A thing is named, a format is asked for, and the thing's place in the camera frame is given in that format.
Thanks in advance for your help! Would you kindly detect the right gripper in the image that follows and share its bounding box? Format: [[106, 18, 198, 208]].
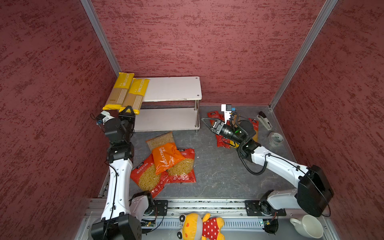
[[202, 116, 245, 145]]

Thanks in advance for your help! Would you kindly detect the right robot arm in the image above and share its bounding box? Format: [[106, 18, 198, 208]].
[[202, 117, 334, 217]]

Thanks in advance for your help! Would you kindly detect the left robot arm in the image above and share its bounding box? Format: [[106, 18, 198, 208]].
[[90, 106, 154, 240]]

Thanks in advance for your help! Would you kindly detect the white two-tier shelf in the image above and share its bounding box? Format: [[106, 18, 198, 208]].
[[135, 77, 203, 132]]

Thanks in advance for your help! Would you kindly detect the orange pasta bag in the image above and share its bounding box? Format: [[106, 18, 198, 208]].
[[146, 132, 186, 175]]

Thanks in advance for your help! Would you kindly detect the red spaghetti pack large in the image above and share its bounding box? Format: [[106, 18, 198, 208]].
[[207, 111, 224, 121]]

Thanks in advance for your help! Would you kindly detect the red spaghetti pack middle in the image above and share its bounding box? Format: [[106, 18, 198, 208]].
[[216, 135, 234, 149]]

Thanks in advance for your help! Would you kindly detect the red spaghetti pack right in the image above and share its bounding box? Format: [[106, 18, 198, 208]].
[[252, 119, 259, 142]]

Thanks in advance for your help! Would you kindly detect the red macaroni bag right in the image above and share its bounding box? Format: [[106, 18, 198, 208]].
[[167, 148, 196, 184]]

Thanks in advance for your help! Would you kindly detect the red macaroni bag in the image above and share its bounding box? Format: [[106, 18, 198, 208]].
[[131, 161, 169, 198], [167, 148, 196, 184]]

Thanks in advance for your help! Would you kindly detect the white black stapler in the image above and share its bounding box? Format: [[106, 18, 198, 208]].
[[257, 111, 273, 131]]

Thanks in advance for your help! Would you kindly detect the red macaroni bag left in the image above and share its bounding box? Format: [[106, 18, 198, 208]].
[[131, 161, 169, 198]]

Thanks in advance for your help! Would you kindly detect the grey tape roll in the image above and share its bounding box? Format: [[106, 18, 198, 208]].
[[268, 132, 285, 146]]

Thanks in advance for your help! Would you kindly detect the yellow plush toy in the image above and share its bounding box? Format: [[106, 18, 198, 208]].
[[177, 213, 225, 240]]

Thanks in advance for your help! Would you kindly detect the white ceramic cup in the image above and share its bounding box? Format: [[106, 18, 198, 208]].
[[290, 215, 324, 239]]

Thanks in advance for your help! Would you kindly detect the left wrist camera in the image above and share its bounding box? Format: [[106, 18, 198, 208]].
[[96, 111, 114, 125]]

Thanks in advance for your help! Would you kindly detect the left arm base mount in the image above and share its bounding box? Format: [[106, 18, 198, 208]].
[[144, 200, 169, 217]]

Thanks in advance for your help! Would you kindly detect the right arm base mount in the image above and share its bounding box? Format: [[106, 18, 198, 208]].
[[244, 200, 287, 217]]

